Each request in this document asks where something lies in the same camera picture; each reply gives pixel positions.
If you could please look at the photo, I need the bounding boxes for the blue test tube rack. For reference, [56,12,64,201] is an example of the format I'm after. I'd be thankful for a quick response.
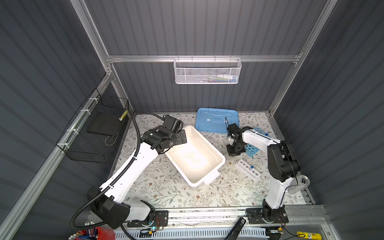
[242,130,274,153]

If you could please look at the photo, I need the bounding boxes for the blue plastic box lid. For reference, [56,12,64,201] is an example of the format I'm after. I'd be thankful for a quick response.
[195,108,240,133]

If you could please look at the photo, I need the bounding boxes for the small white tube rack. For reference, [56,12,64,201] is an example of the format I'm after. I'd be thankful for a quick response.
[235,159,261,182]

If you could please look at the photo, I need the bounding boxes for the white plastic storage bin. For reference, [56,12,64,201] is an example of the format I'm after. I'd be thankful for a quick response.
[166,126,226,189]

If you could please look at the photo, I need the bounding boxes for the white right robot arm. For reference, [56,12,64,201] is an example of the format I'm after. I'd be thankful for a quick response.
[227,124,301,223]

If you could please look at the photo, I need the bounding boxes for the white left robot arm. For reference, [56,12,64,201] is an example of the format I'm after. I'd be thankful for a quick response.
[70,115,187,231]

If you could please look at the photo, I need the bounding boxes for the black flat device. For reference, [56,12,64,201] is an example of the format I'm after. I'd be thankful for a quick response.
[225,217,246,240]

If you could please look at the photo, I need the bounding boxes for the red cup of pens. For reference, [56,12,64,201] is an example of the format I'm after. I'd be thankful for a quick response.
[68,227,116,240]

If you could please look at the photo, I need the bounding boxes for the white wire mesh basket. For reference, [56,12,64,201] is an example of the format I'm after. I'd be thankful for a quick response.
[173,57,242,85]

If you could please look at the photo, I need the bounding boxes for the black wire wall basket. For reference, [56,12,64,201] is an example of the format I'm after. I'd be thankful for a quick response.
[56,90,130,164]

